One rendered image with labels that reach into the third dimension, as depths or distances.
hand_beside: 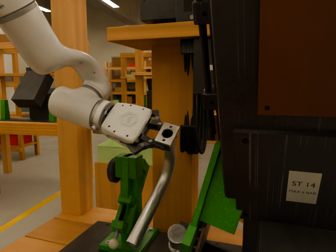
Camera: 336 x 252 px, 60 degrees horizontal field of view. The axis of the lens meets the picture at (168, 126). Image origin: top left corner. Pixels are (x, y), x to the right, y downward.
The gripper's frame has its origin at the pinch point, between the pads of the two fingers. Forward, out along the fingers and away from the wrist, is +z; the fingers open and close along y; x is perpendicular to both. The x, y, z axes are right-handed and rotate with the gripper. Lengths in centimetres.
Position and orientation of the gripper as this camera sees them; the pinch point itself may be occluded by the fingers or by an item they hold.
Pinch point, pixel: (165, 138)
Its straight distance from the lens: 69.0
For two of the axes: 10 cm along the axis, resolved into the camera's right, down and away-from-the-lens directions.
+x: 0.6, 5.6, 8.3
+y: 4.0, -7.7, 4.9
